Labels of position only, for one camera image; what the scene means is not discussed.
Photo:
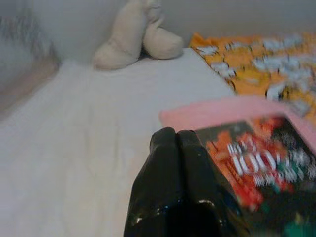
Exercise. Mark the dark book with red cover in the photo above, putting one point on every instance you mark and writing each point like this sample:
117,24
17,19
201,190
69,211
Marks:
266,177

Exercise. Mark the white quilted mattress pad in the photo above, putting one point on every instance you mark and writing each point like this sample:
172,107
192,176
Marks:
86,138

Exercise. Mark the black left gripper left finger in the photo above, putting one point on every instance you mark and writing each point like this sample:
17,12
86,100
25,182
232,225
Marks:
155,187

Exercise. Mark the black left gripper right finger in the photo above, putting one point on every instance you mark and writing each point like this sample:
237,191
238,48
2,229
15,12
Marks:
197,182

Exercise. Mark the white plush toy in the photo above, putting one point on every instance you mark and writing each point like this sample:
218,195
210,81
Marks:
123,42

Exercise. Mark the orange egg print blanket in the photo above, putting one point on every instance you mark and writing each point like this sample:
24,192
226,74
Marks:
261,66

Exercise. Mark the pink pillow with white print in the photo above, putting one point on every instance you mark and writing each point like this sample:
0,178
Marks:
222,111

